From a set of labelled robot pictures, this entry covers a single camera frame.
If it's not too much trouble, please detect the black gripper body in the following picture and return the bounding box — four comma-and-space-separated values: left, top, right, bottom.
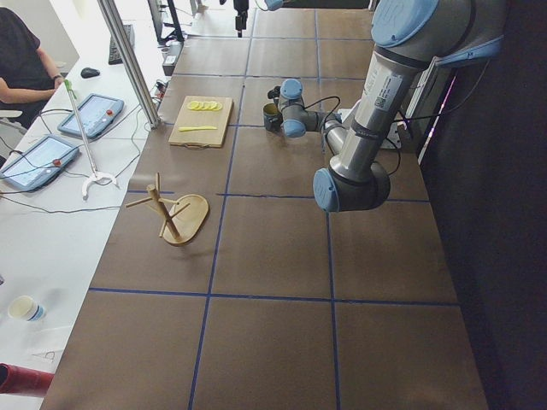
233, 0, 249, 38

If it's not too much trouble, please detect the dark grey HOME mug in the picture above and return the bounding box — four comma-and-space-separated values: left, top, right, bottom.
262, 102, 283, 132

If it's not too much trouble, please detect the wooden cup storage rack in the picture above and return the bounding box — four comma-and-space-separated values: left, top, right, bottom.
125, 173, 209, 246

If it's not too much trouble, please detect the white paper cup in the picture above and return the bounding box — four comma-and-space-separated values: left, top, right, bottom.
8, 296, 45, 322

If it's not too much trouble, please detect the yellow plastic knife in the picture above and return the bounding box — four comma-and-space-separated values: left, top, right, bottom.
178, 126, 218, 132

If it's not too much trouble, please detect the black keyboard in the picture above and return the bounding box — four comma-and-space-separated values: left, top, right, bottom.
108, 24, 136, 66

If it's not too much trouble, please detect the bamboo cutting board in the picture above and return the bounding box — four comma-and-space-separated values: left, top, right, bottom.
168, 95, 233, 149

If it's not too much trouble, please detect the black computer mouse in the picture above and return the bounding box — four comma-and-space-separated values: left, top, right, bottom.
80, 67, 100, 79

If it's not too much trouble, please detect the far teach pendant tablet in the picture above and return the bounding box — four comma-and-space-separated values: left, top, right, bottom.
57, 93, 125, 140

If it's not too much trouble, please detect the teach pendant tablet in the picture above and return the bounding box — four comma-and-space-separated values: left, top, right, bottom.
57, 93, 125, 140
1, 134, 80, 192

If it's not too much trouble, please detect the reacher grabber stick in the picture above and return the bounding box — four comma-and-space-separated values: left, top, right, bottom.
63, 79, 119, 201

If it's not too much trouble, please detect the seated person black shirt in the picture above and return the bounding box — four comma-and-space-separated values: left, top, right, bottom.
1, 7, 65, 129

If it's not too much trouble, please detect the near teach pendant tablet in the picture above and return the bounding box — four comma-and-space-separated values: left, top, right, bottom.
1, 134, 80, 192

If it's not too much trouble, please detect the red object at edge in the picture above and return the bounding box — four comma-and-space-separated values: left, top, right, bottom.
1, 363, 55, 398

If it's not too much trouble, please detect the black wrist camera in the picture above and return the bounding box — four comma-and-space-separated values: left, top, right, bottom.
268, 85, 280, 104

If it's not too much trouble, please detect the aluminium frame post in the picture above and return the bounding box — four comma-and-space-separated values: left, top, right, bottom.
97, 0, 161, 129

